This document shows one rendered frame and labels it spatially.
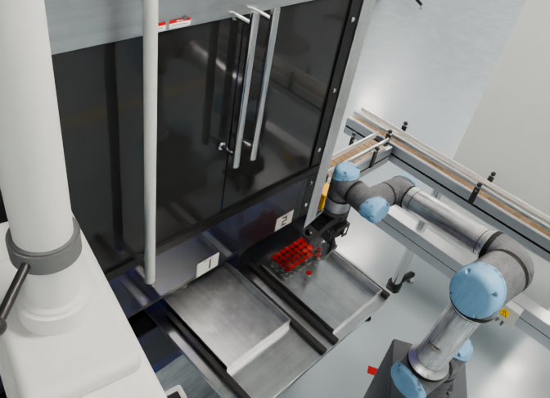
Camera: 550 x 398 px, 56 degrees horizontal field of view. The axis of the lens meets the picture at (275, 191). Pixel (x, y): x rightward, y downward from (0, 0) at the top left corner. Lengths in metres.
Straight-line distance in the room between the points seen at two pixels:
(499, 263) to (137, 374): 0.85
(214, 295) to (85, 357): 1.00
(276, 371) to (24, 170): 1.14
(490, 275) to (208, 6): 0.83
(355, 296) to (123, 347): 1.17
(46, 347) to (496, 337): 2.72
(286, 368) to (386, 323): 1.43
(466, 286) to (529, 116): 1.72
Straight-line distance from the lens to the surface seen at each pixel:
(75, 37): 0.95
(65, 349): 0.77
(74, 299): 0.76
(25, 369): 0.76
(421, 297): 3.16
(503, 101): 2.90
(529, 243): 2.40
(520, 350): 3.23
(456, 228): 1.43
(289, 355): 1.62
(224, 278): 1.76
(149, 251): 1.25
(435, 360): 1.49
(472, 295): 1.26
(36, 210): 0.63
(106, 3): 0.96
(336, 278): 1.85
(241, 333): 1.63
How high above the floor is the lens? 2.22
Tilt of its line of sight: 39 degrees down
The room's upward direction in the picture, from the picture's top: 11 degrees clockwise
